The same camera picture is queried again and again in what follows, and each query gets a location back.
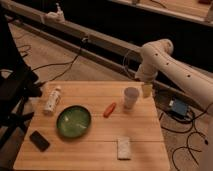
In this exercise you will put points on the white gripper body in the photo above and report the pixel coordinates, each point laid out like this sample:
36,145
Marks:
145,73

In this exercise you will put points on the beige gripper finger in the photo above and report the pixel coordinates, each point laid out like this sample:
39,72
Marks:
146,90

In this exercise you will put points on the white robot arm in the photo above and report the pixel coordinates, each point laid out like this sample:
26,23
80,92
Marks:
156,57

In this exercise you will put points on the green ceramic bowl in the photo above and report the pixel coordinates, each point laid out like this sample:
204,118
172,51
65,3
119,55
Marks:
73,122

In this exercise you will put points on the white paper cup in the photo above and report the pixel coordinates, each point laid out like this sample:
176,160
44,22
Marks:
131,95

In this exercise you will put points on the blue power box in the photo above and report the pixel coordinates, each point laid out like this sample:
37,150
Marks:
178,108

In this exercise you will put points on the white plastic bottle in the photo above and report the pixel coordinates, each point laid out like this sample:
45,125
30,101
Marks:
52,101

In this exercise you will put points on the black phone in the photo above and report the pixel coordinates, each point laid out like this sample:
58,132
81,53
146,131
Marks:
39,141

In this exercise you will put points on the black chair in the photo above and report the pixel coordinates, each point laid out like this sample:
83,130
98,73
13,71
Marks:
17,87

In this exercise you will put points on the white object on rail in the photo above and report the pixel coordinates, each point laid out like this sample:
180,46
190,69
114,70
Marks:
58,15

